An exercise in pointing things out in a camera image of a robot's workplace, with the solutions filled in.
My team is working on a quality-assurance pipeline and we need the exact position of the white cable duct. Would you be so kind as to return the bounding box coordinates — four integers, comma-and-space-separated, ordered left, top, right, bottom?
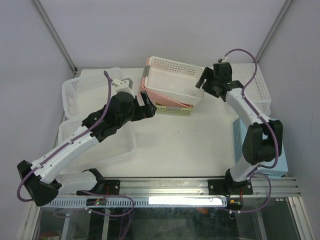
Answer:
44, 196, 227, 209

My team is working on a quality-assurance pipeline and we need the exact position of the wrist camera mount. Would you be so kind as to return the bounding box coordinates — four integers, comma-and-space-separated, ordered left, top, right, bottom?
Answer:
218, 55, 228, 63
112, 78, 135, 97

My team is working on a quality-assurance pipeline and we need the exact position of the yellow-green perforated basket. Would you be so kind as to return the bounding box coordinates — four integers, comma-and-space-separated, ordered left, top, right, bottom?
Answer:
154, 101, 194, 116

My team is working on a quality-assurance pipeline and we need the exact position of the blue perforated basket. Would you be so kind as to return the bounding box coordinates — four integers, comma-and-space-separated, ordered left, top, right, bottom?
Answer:
232, 117, 288, 179

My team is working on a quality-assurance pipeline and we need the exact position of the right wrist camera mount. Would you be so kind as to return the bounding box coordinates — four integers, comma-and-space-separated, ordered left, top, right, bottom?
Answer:
218, 55, 228, 63

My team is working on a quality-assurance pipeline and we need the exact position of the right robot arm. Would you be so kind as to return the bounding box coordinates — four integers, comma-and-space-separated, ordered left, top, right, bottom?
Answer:
195, 62, 283, 197

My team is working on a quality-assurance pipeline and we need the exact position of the translucent white basket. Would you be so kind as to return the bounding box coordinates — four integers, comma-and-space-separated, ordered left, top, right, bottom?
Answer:
61, 69, 109, 119
230, 63, 272, 116
61, 122, 137, 174

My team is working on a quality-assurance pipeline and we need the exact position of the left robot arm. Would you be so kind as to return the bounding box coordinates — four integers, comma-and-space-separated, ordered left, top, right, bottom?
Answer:
17, 91, 157, 207

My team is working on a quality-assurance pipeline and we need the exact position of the cream white perforated basket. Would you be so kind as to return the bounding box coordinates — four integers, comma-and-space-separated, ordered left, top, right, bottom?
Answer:
144, 56, 204, 106

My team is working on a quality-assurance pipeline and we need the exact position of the aluminium mounting rail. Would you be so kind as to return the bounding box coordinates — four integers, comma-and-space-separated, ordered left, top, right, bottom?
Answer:
32, 176, 301, 201

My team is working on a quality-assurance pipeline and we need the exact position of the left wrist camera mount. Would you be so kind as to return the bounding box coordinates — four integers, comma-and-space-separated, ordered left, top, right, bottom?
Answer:
112, 78, 135, 97

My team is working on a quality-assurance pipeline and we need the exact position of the pink perforated basket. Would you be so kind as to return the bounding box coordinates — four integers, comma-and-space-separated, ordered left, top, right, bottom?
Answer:
139, 58, 193, 109

